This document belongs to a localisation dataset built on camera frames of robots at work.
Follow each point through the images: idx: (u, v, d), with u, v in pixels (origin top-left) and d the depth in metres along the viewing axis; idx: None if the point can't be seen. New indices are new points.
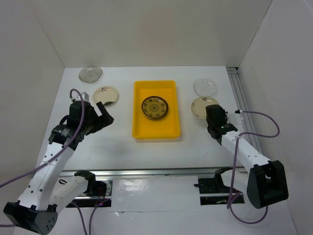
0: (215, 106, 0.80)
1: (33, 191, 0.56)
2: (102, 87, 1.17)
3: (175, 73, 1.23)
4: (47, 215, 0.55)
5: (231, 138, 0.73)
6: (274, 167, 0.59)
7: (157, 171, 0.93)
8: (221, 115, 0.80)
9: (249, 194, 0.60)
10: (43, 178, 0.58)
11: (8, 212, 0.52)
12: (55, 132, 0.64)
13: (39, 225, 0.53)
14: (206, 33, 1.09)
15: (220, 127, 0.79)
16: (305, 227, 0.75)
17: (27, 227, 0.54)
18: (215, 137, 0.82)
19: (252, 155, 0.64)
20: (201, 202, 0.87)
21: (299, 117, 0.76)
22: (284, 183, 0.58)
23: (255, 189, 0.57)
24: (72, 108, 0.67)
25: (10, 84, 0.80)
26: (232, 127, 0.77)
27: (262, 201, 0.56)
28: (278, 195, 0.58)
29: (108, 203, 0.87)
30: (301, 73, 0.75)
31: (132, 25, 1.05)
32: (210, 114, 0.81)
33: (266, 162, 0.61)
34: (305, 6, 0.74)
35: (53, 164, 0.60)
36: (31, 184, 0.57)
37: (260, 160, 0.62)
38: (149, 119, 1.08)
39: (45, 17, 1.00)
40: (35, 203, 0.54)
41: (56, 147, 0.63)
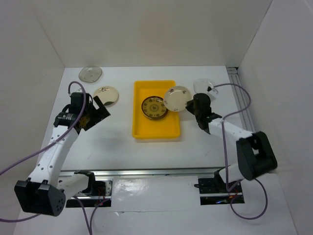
0: (203, 98, 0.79)
1: (44, 168, 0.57)
2: (102, 87, 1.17)
3: (175, 73, 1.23)
4: (58, 192, 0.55)
5: (215, 124, 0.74)
6: (258, 138, 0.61)
7: (157, 172, 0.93)
8: (207, 104, 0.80)
9: (241, 168, 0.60)
10: (53, 155, 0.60)
11: (19, 191, 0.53)
12: (60, 118, 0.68)
13: (50, 202, 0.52)
14: (206, 33, 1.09)
15: (207, 118, 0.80)
16: (305, 227, 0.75)
17: (37, 207, 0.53)
18: (201, 126, 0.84)
19: (236, 132, 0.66)
20: (201, 202, 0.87)
21: (299, 117, 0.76)
22: (272, 151, 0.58)
23: (243, 161, 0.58)
24: (73, 97, 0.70)
25: (10, 83, 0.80)
26: (217, 116, 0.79)
27: (252, 168, 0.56)
28: (267, 162, 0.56)
29: (108, 203, 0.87)
30: (301, 72, 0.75)
31: (132, 25, 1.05)
32: (199, 105, 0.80)
33: (250, 134, 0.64)
34: (305, 6, 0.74)
35: (61, 143, 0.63)
36: (40, 163, 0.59)
37: (244, 132, 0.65)
38: (149, 118, 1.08)
39: (45, 17, 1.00)
40: (47, 178, 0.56)
41: (62, 128, 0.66)
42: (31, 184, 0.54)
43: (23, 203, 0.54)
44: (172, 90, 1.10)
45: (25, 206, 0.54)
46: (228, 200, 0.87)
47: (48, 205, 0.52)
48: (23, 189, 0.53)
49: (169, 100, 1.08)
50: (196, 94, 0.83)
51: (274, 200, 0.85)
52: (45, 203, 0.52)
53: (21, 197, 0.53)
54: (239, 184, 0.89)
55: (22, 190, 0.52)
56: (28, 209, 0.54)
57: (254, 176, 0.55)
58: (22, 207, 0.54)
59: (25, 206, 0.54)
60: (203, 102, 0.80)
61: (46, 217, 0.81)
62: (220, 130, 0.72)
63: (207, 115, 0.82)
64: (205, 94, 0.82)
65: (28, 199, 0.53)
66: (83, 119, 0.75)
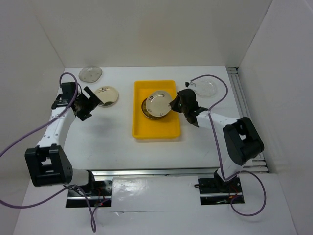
0: (189, 94, 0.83)
1: (50, 136, 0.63)
2: (102, 87, 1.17)
3: (175, 73, 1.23)
4: (66, 159, 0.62)
5: (203, 116, 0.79)
6: (243, 123, 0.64)
7: (157, 171, 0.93)
8: (193, 99, 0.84)
9: (232, 154, 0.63)
10: (56, 127, 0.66)
11: (31, 158, 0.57)
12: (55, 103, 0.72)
13: (61, 161, 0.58)
14: (206, 33, 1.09)
15: (195, 112, 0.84)
16: (305, 227, 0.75)
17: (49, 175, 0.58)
18: (190, 121, 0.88)
19: (223, 120, 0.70)
20: (201, 202, 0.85)
21: (299, 117, 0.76)
22: (257, 134, 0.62)
23: (232, 145, 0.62)
24: (64, 86, 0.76)
25: (10, 83, 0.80)
26: (204, 109, 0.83)
27: (241, 153, 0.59)
28: (254, 146, 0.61)
29: (109, 203, 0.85)
30: (301, 73, 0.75)
31: (132, 25, 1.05)
32: (186, 101, 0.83)
33: (235, 120, 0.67)
34: (305, 6, 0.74)
35: (62, 118, 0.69)
36: (46, 133, 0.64)
37: (230, 120, 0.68)
38: (149, 118, 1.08)
39: (45, 17, 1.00)
40: (55, 142, 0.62)
41: (60, 108, 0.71)
42: (39, 152, 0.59)
43: (33, 173, 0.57)
44: (152, 97, 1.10)
45: (34, 176, 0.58)
46: (228, 200, 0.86)
47: (59, 165, 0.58)
48: (33, 154, 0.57)
49: (152, 106, 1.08)
50: (180, 91, 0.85)
51: (274, 200, 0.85)
52: (56, 163, 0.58)
53: (31, 165, 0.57)
54: (239, 184, 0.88)
55: (32, 156, 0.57)
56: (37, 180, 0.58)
57: (244, 159, 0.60)
58: (32, 179, 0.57)
59: (34, 176, 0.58)
60: (189, 97, 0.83)
61: (46, 216, 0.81)
62: (209, 121, 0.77)
63: (194, 109, 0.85)
64: (190, 90, 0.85)
65: (38, 167, 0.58)
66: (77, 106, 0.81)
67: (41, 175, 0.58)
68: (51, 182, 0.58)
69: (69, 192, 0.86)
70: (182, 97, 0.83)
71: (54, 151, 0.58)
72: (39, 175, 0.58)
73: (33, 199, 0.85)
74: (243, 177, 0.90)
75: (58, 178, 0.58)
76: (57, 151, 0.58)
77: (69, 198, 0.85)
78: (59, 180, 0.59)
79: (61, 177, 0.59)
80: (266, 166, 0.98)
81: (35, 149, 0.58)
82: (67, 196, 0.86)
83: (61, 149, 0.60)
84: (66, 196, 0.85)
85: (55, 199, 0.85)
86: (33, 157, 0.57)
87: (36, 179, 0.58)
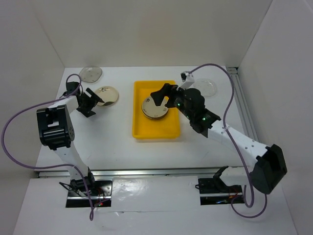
0: (197, 98, 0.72)
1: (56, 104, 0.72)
2: (102, 87, 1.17)
3: (175, 73, 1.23)
4: (70, 122, 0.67)
5: (219, 131, 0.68)
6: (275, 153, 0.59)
7: (157, 171, 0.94)
8: (201, 104, 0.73)
9: (257, 182, 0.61)
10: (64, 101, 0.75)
11: (42, 112, 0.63)
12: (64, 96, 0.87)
13: (65, 116, 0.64)
14: (206, 34, 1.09)
15: (204, 120, 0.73)
16: (304, 227, 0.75)
17: (54, 130, 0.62)
18: (196, 129, 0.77)
19: (250, 146, 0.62)
20: (201, 202, 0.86)
21: (299, 117, 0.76)
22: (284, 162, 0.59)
23: (262, 179, 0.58)
24: (68, 84, 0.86)
25: (10, 83, 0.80)
26: (214, 117, 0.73)
27: (270, 186, 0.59)
28: (281, 176, 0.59)
29: (108, 203, 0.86)
30: (301, 73, 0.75)
31: (132, 25, 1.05)
32: (193, 105, 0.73)
33: (264, 149, 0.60)
34: (305, 6, 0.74)
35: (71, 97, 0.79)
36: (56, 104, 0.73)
37: (258, 148, 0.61)
38: (149, 118, 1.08)
39: (45, 18, 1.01)
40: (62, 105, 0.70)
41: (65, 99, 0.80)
42: (49, 113, 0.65)
43: (40, 127, 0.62)
44: (148, 100, 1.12)
45: (41, 130, 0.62)
46: (228, 200, 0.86)
47: (64, 119, 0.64)
48: (43, 110, 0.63)
49: (147, 107, 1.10)
50: (187, 92, 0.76)
51: (274, 200, 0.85)
52: (62, 118, 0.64)
53: (40, 120, 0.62)
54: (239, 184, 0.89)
55: (42, 111, 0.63)
56: (43, 135, 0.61)
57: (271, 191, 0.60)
58: (39, 133, 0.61)
59: (41, 130, 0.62)
60: (198, 101, 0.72)
61: (46, 217, 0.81)
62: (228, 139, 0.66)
63: (202, 115, 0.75)
64: (196, 90, 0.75)
65: (46, 122, 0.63)
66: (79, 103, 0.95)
67: (47, 129, 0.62)
68: (56, 137, 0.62)
69: (69, 192, 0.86)
70: (190, 101, 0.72)
71: (60, 107, 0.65)
72: (46, 129, 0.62)
73: (33, 199, 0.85)
74: None
75: (62, 132, 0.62)
76: (63, 107, 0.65)
77: (69, 198, 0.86)
78: (62, 136, 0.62)
79: (65, 132, 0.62)
80: None
81: (45, 108, 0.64)
82: (67, 196, 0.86)
83: (66, 109, 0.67)
84: (66, 196, 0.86)
85: (54, 199, 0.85)
86: (43, 112, 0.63)
87: (42, 133, 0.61)
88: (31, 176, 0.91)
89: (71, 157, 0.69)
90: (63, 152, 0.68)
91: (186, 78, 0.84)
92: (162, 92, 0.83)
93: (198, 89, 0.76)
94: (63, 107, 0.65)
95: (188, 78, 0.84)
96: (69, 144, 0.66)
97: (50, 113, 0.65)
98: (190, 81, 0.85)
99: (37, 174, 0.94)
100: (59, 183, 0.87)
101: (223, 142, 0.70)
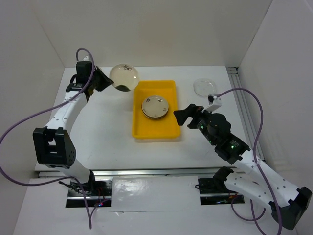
0: (222, 124, 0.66)
1: (58, 119, 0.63)
2: (125, 65, 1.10)
3: (175, 73, 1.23)
4: (70, 144, 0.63)
5: (250, 165, 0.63)
6: (306, 199, 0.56)
7: (157, 172, 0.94)
8: (227, 130, 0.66)
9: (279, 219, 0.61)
10: (67, 110, 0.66)
11: (39, 138, 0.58)
12: (70, 86, 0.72)
13: (64, 145, 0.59)
14: (206, 33, 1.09)
15: (231, 149, 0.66)
16: (304, 227, 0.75)
17: (53, 156, 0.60)
18: (221, 156, 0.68)
19: (281, 188, 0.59)
20: (201, 202, 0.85)
21: (299, 117, 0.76)
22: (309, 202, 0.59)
23: (288, 221, 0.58)
24: (77, 67, 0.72)
25: (10, 83, 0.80)
26: (242, 146, 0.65)
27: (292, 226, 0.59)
28: None
29: (108, 203, 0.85)
30: (301, 72, 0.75)
31: (132, 25, 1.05)
32: (218, 131, 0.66)
33: (296, 191, 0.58)
34: (304, 6, 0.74)
35: (74, 102, 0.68)
36: (55, 115, 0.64)
37: (290, 190, 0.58)
38: (149, 118, 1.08)
39: (46, 17, 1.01)
40: (62, 126, 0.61)
41: (73, 92, 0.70)
42: (47, 133, 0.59)
43: (38, 150, 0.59)
44: (148, 100, 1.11)
45: (39, 154, 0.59)
46: (228, 200, 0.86)
47: (62, 147, 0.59)
48: (41, 134, 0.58)
49: (148, 107, 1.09)
50: (211, 117, 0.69)
51: None
52: (60, 147, 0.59)
53: (37, 143, 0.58)
54: None
55: (39, 135, 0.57)
56: (42, 158, 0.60)
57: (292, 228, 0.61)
58: (37, 154, 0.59)
59: (39, 154, 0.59)
60: (223, 128, 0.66)
61: (46, 217, 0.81)
62: (257, 174, 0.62)
63: (229, 142, 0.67)
64: (220, 115, 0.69)
65: (44, 146, 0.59)
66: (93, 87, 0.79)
67: (45, 154, 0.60)
68: (54, 162, 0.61)
69: (69, 192, 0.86)
70: (214, 126, 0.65)
71: (58, 134, 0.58)
72: (44, 153, 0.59)
73: (33, 200, 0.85)
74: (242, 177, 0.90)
75: (60, 160, 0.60)
76: (62, 134, 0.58)
77: (69, 198, 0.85)
78: (60, 163, 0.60)
79: (63, 160, 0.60)
80: None
81: (42, 130, 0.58)
82: (67, 196, 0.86)
83: (65, 133, 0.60)
84: (66, 196, 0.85)
85: (55, 200, 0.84)
86: (41, 137, 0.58)
87: (41, 157, 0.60)
88: (31, 176, 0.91)
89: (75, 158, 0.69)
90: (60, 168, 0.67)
91: (213, 101, 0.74)
92: (187, 113, 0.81)
93: (223, 115, 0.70)
94: (62, 134, 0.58)
95: (216, 102, 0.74)
96: (68, 166, 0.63)
97: (48, 132, 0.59)
98: (217, 105, 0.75)
99: (37, 174, 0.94)
100: (61, 183, 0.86)
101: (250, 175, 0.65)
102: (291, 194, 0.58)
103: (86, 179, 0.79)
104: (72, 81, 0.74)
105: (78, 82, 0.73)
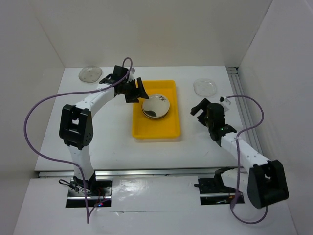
0: (216, 108, 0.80)
1: (86, 102, 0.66)
2: (161, 96, 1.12)
3: (176, 73, 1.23)
4: (91, 126, 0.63)
5: (230, 140, 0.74)
6: (274, 167, 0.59)
7: (157, 172, 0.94)
8: (220, 114, 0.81)
9: (252, 193, 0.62)
10: (96, 97, 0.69)
11: (65, 114, 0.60)
12: (104, 80, 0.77)
13: (86, 123, 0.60)
14: (207, 33, 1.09)
15: (219, 130, 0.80)
16: (304, 227, 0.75)
17: (71, 133, 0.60)
18: (213, 136, 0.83)
19: (251, 156, 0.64)
20: (201, 202, 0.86)
21: (298, 117, 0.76)
22: (284, 183, 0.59)
23: (254, 188, 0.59)
24: (116, 67, 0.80)
25: (10, 83, 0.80)
26: (231, 129, 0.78)
27: (263, 200, 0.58)
28: (277, 193, 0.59)
29: (109, 203, 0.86)
30: (301, 72, 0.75)
31: (133, 25, 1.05)
32: (212, 113, 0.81)
33: (265, 161, 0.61)
34: (305, 6, 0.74)
35: (103, 93, 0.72)
36: (85, 99, 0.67)
37: (259, 159, 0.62)
38: (149, 118, 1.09)
39: (46, 17, 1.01)
40: (88, 108, 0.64)
41: (104, 84, 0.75)
42: (74, 111, 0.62)
43: (62, 124, 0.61)
44: (149, 100, 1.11)
45: (62, 128, 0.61)
46: (228, 200, 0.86)
47: (84, 126, 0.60)
48: (69, 110, 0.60)
49: (150, 108, 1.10)
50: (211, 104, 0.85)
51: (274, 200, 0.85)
52: (82, 125, 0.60)
53: (63, 118, 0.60)
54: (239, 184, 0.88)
55: (67, 112, 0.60)
56: (63, 133, 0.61)
57: (264, 205, 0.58)
58: (59, 129, 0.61)
59: (61, 129, 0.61)
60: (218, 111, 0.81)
61: (45, 217, 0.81)
62: (234, 147, 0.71)
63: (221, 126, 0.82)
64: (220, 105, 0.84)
65: (68, 122, 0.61)
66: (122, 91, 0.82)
67: (67, 129, 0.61)
68: (72, 139, 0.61)
69: (69, 192, 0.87)
70: (208, 108, 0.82)
71: (83, 114, 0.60)
72: (66, 129, 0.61)
73: (32, 200, 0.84)
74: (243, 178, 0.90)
75: (77, 139, 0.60)
76: (86, 115, 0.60)
77: (69, 198, 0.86)
78: (77, 141, 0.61)
79: (79, 140, 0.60)
80: None
81: (71, 106, 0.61)
82: (67, 196, 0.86)
83: (90, 114, 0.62)
84: (66, 196, 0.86)
85: (54, 200, 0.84)
86: (67, 113, 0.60)
87: (62, 131, 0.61)
88: (31, 176, 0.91)
89: (79, 157, 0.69)
90: (74, 151, 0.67)
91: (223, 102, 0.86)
92: (198, 105, 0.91)
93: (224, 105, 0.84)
94: (86, 114, 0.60)
95: None
96: (82, 147, 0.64)
97: (75, 111, 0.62)
98: None
99: (37, 174, 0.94)
100: (61, 182, 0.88)
101: (232, 152, 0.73)
102: (259, 161, 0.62)
103: (89, 176, 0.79)
104: (107, 77, 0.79)
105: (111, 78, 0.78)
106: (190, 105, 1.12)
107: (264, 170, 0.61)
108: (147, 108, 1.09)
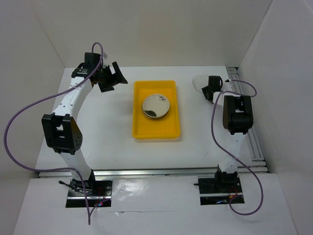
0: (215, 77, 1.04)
1: (65, 106, 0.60)
2: (161, 96, 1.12)
3: (175, 73, 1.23)
4: (77, 129, 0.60)
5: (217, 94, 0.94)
6: (243, 99, 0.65)
7: (157, 172, 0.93)
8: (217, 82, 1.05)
9: (224, 123, 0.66)
10: (73, 97, 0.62)
11: (47, 124, 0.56)
12: (76, 71, 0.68)
13: (71, 129, 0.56)
14: (207, 33, 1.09)
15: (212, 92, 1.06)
16: (304, 227, 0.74)
17: (60, 142, 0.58)
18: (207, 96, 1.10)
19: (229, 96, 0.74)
20: (201, 202, 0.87)
21: (298, 116, 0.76)
22: (251, 110, 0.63)
23: (225, 112, 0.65)
24: (86, 54, 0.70)
25: (10, 82, 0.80)
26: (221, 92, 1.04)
27: (231, 121, 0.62)
28: (244, 118, 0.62)
29: (108, 203, 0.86)
30: (301, 71, 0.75)
31: (133, 24, 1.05)
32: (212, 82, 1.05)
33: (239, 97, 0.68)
34: (305, 6, 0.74)
35: (79, 89, 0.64)
36: (62, 102, 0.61)
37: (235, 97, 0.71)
38: (149, 118, 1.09)
39: (46, 17, 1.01)
40: (69, 113, 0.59)
41: (79, 79, 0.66)
42: (55, 119, 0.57)
43: (47, 135, 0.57)
44: (149, 100, 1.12)
45: (48, 139, 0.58)
46: (228, 200, 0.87)
47: (70, 132, 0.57)
48: (49, 120, 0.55)
49: (149, 108, 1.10)
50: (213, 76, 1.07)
51: (274, 200, 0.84)
52: (68, 132, 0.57)
53: (45, 129, 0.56)
54: (239, 184, 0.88)
55: (48, 122, 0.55)
56: (51, 143, 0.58)
57: (231, 126, 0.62)
58: (46, 140, 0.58)
59: (48, 140, 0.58)
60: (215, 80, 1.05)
61: (45, 217, 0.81)
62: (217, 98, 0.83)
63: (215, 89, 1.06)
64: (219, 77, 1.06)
65: (53, 131, 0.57)
66: (98, 79, 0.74)
67: (54, 139, 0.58)
68: (61, 147, 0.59)
69: (69, 192, 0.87)
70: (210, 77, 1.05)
71: (66, 121, 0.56)
72: (53, 139, 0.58)
73: (32, 200, 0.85)
74: (243, 178, 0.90)
75: (67, 146, 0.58)
76: (69, 121, 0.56)
77: (69, 198, 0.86)
78: (69, 148, 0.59)
79: (71, 146, 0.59)
80: (266, 166, 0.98)
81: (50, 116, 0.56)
82: (67, 196, 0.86)
83: (74, 118, 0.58)
84: (66, 196, 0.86)
85: (54, 200, 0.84)
86: (49, 124, 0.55)
87: (50, 142, 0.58)
88: (31, 177, 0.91)
89: (78, 157, 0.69)
90: (67, 157, 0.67)
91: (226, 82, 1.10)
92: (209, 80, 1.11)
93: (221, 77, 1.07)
94: (69, 121, 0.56)
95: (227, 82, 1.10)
96: (74, 152, 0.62)
97: (56, 119, 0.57)
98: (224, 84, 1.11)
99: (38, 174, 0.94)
100: (61, 182, 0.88)
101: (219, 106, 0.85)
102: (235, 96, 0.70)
103: (88, 176, 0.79)
104: (78, 67, 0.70)
105: (83, 68, 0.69)
106: (190, 105, 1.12)
107: (237, 104, 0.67)
108: (147, 108, 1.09)
